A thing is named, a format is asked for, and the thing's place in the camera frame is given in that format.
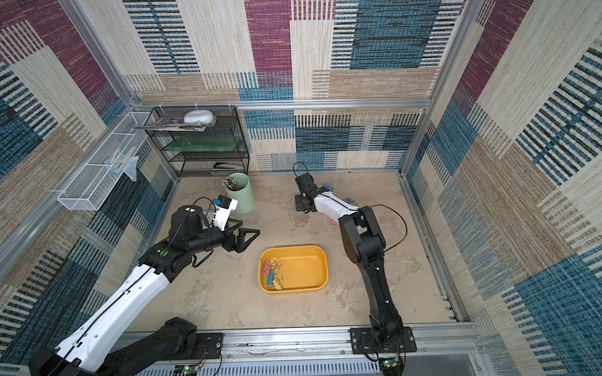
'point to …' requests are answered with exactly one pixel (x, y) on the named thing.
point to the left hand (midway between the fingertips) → (249, 225)
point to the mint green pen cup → (244, 195)
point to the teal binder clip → (270, 278)
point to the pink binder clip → (266, 269)
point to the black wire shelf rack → (201, 140)
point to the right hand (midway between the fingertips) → (302, 200)
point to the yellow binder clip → (277, 285)
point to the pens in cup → (230, 183)
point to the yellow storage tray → (306, 267)
